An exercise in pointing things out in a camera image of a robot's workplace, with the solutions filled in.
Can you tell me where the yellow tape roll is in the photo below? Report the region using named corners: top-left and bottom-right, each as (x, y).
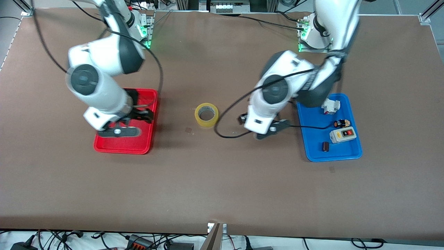
top-left (194, 103), bottom-right (219, 128)

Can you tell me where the red plastic tray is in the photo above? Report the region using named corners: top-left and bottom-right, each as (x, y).
top-left (93, 88), bottom-right (159, 155)

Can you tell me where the white circuit breaker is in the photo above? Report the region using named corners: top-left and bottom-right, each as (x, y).
top-left (321, 98), bottom-right (340, 115)

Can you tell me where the blue plastic tray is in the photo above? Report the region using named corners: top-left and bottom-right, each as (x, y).
top-left (296, 93), bottom-right (363, 163)

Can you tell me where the orange power strip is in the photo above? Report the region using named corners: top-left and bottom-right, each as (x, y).
top-left (127, 235), bottom-right (153, 250)

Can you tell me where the black power adapter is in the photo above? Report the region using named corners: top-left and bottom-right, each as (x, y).
top-left (10, 236), bottom-right (37, 250)

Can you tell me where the grey two-button switch box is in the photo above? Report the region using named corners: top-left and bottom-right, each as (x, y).
top-left (329, 127), bottom-right (357, 144)

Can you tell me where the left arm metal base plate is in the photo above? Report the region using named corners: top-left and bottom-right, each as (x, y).
top-left (298, 17), bottom-right (334, 53)

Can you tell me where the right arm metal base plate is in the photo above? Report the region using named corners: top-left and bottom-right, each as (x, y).
top-left (115, 10), bottom-right (154, 49)

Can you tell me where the black cable on table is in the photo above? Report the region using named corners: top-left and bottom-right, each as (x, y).
top-left (239, 10), bottom-right (307, 31)

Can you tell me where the aluminium frame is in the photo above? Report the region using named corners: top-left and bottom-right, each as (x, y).
top-left (175, 0), bottom-right (278, 14)

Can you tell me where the aluminium post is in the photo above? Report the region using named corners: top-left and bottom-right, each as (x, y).
top-left (199, 223), bottom-right (227, 250)

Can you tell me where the black looped floor cable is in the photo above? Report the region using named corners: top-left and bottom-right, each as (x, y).
top-left (350, 238), bottom-right (384, 249)

